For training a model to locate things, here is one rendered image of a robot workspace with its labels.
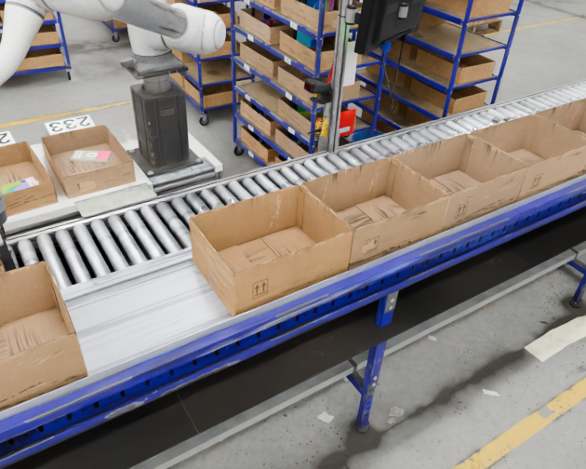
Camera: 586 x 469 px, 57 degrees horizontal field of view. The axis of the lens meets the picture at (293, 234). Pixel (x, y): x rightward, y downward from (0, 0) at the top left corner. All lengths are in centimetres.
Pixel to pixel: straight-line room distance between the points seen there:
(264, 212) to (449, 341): 138
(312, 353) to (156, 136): 114
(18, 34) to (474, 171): 164
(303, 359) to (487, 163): 104
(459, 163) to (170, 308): 131
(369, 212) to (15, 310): 116
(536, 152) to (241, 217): 140
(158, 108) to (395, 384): 157
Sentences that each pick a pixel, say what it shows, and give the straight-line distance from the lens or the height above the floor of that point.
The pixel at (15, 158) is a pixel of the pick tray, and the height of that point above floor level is 78.
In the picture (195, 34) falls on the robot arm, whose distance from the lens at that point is 209.
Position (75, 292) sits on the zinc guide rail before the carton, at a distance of 168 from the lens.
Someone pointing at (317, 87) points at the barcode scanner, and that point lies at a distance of 245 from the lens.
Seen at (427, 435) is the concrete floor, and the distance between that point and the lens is 245.
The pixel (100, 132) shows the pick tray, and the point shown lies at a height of 81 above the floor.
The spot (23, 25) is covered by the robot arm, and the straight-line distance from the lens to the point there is 175.
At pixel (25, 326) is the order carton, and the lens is 163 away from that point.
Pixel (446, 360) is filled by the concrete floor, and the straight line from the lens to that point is 273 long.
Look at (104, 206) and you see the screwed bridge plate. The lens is 226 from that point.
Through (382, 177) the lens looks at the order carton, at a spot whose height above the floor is 97.
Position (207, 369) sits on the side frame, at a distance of 151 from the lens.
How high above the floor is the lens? 199
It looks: 37 degrees down
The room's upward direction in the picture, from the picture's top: 3 degrees clockwise
